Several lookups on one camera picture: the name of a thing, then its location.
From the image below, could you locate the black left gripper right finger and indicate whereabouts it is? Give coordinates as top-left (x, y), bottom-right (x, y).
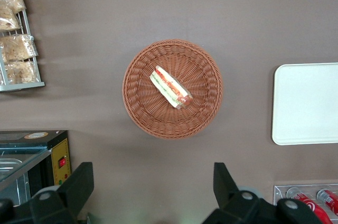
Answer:
top-left (202, 162), bottom-right (275, 224)

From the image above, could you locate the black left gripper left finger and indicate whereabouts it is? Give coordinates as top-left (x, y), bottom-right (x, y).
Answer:
top-left (30, 162), bottom-right (95, 224)

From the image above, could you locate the cream plastic tray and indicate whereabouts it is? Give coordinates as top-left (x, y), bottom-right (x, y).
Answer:
top-left (271, 62), bottom-right (338, 146)

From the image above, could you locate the clear acrylic can holder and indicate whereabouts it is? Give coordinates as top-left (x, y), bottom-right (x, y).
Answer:
top-left (273, 184), bottom-right (338, 224)

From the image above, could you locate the black yellow food warmer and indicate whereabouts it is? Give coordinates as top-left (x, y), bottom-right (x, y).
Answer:
top-left (0, 129), bottom-right (72, 206)

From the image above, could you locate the red cola can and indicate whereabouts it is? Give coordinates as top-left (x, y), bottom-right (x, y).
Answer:
top-left (316, 188), bottom-right (338, 216)
top-left (286, 186), bottom-right (332, 224)

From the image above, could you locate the brown round wicker basket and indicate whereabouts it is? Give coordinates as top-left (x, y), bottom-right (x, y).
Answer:
top-left (121, 39), bottom-right (224, 140)

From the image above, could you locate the wrapped sandwich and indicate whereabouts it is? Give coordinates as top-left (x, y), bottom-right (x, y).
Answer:
top-left (149, 65), bottom-right (193, 110)

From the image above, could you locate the white wire rack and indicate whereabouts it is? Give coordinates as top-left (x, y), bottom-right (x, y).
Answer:
top-left (0, 0), bottom-right (45, 92)

